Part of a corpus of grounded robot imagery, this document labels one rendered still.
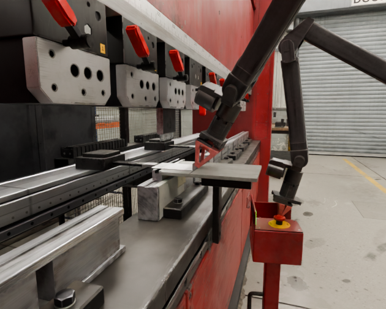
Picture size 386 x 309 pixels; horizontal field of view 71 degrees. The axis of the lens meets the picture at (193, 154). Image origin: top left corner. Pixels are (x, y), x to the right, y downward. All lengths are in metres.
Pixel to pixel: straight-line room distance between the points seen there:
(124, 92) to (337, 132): 7.85
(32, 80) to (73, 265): 0.28
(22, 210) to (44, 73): 0.43
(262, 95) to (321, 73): 5.39
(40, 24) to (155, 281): 0.42
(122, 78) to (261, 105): 2.45
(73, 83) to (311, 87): 7.89
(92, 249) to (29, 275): 0.13
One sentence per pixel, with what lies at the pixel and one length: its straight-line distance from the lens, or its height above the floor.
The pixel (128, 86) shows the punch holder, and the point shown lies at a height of 1.21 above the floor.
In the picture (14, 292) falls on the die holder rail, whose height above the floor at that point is 0.95.
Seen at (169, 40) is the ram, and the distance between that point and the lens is 0.78.
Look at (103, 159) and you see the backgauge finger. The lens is 0.88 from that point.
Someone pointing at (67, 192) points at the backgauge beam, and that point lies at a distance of 0.84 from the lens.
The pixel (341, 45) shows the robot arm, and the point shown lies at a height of 1.37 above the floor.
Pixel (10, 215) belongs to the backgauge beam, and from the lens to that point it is 0.73.
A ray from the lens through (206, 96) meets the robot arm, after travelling 0.76.
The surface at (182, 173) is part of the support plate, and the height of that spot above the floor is 1.00.
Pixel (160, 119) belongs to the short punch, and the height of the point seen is 1.14.
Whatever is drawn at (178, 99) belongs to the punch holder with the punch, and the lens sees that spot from 0.81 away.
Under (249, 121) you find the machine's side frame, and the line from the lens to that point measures 2.94.
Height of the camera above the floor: 1.16
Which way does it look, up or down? 9 degrees down
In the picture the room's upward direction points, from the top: straight up
